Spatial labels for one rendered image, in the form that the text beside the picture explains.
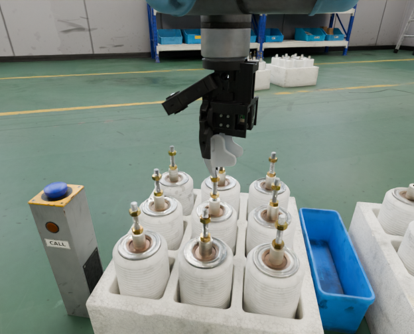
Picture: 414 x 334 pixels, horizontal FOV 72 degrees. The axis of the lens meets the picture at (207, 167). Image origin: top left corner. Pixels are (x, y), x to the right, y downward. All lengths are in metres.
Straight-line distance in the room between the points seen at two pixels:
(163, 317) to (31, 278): 0.49
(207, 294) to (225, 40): 0.40
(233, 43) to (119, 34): 5.14
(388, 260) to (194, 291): 0.40
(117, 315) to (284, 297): 0.28
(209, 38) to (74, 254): 0.47
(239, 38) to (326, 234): 0.66
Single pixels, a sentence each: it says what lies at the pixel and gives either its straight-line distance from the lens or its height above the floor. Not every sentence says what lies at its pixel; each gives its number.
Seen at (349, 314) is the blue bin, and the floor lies 0.06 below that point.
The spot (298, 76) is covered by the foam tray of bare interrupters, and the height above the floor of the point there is 0.10.
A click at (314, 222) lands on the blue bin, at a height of 0.07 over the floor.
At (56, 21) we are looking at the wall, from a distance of 5.61.
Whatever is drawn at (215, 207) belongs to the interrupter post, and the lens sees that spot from 0.58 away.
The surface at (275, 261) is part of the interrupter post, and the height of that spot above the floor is 0.26.
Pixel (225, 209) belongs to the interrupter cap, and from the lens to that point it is 0.60.
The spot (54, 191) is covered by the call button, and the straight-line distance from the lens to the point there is 0.58.
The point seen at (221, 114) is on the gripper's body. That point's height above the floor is 0.47.
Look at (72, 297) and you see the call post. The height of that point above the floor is 0.07.
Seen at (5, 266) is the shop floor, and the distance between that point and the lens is 1.00.
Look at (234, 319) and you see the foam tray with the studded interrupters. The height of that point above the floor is 0.18.
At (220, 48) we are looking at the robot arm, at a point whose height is 0.57.
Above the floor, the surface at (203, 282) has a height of 0.23.
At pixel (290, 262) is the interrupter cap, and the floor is 0.25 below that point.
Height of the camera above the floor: 0.61
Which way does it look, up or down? 28 degrees down
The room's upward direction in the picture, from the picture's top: straight up
